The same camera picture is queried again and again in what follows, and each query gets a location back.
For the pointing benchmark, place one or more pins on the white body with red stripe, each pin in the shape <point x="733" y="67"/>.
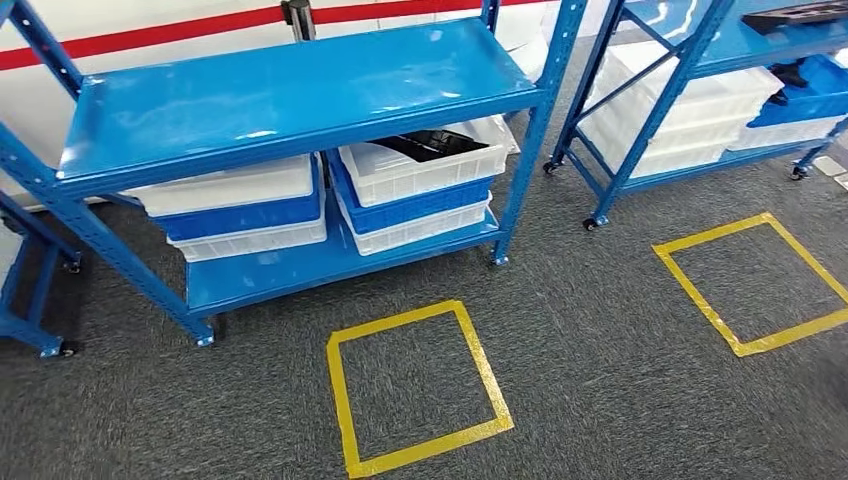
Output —
<point x="132" y="30"/>

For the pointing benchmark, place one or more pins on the black plastic panel part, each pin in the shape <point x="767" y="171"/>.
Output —
<point x="795" y="14"/>

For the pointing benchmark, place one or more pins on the white floor socket box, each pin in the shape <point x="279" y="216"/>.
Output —
<point x="828" y="166"/>
<point x="842" y="182"/>

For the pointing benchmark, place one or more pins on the blue plastic crate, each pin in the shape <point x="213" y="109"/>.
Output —
<point x="821" y="99"/>
<point x="245" y="222"/>
<point x="417" y="205"/>

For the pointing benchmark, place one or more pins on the blue steel shelf rack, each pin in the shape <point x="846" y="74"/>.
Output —
<point x="298" y="93"/>
<point x="26" y="324"/>
<point x="662" y="99"/>

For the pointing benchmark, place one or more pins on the yellow tape floor square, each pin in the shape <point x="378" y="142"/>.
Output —
<point x="740" y="348"/>

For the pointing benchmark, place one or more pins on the black wrapped object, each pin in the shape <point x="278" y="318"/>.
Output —
<point x="430" y="142"/>

